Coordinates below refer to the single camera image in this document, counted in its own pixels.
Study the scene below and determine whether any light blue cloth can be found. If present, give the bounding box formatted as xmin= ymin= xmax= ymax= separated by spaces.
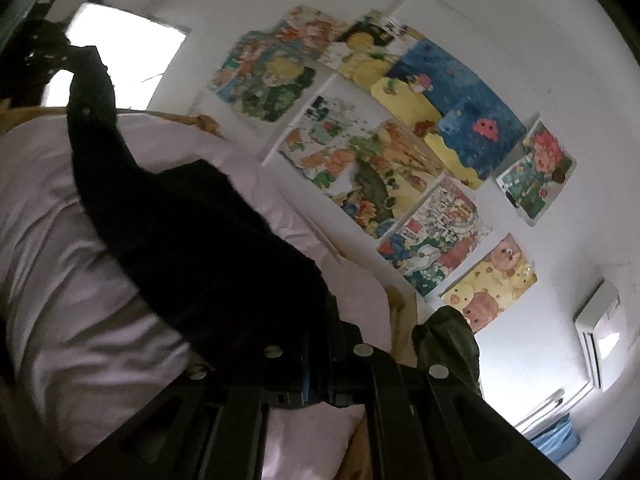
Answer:
xmin=529 ymin=414 xmax=577 ymax=462

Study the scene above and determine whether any blue pink jellyfish drawing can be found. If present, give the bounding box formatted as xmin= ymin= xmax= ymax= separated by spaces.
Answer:
xmin=424 ymin=94 xmax=529 ymax=192

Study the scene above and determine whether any olive green garment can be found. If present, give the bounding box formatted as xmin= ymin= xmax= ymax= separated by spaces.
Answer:
xmin=411 ymin=305 xmax=484 ymax=402

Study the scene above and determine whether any busy city doodle drawing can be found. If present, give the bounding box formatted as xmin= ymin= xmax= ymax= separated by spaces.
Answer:
xmin=376 ymin=174 xmax=494 ymax=298

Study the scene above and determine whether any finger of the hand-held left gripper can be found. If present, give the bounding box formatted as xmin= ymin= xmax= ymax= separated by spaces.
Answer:
xmin=65 ymin=45 xmax=109 ymax=79

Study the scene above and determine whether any pale pink duvet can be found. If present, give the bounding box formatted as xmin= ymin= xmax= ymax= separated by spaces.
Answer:
xmin=0 ymin=110 xmax=396 ymax=480

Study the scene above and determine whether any white air conditioner pipe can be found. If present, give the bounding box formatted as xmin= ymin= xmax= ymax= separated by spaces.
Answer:
xmin=514 ymin=386 xmax=569 ymax=434

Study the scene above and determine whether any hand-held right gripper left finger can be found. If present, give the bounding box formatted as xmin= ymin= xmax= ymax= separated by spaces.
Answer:
xmin=60 ymin=341 xmax=323 ymax=480

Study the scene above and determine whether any bright window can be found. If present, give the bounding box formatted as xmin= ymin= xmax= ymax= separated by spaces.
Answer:
xmin=40 ymin=1 xmax=192 ymax=112

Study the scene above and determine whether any black jacket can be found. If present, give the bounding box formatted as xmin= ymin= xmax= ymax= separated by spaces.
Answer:
xmin=67 ymin=47 xmax=351 ymax=361

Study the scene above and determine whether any red-haired girl drawing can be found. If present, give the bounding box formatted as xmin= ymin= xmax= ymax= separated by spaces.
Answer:
xmin=494 ymin=119 xmax=578 ymax=227

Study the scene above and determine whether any pink pig drawing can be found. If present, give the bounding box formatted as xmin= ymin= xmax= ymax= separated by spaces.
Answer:
xmin=439 ymin=231 xmax=539 ymax=334

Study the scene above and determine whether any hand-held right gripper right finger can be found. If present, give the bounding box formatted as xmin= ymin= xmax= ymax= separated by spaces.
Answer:
xmin=324 ymin=326 xmax=572 ymax=480

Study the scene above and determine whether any orange-haired girl drawing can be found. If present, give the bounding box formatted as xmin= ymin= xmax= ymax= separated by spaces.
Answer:
xmin=272 ymin=4 xmax=352 ymax=52

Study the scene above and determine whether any blond boy green drawing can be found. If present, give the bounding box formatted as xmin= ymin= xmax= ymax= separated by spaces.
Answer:
xmin=239 ymin=54 xmax=319 ymax=124

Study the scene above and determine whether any swimming girl drawing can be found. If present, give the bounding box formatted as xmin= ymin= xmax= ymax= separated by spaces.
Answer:
xmin=209 ymin=29 xmax=273 ymax=102

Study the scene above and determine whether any wooden bed frame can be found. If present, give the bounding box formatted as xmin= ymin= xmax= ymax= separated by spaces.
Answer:
xmin=0 ymin=106 xmax=421 ymax=480

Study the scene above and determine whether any blue sea fish drawing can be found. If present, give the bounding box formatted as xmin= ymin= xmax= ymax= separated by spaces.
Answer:
xmin=370 ymin=36 xmax=482 ymax=127

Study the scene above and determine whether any white air conditioner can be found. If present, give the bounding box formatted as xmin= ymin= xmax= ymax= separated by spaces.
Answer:
xmin=572 ymin=279 xmax=629 ymax=394

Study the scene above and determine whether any yellow moon drawing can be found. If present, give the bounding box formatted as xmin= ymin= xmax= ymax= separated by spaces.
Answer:
xmin=319 ymin=9 xmax=427 ymax=92

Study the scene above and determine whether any white turtle drawing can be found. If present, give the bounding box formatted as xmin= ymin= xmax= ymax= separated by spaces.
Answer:
xmin=276 ymin=91 xmax=382 ymax=192

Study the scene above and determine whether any green dinosaur drawing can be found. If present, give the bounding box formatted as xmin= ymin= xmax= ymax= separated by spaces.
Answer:
xmin=329 ymin=119 xmax=449 ymax=239

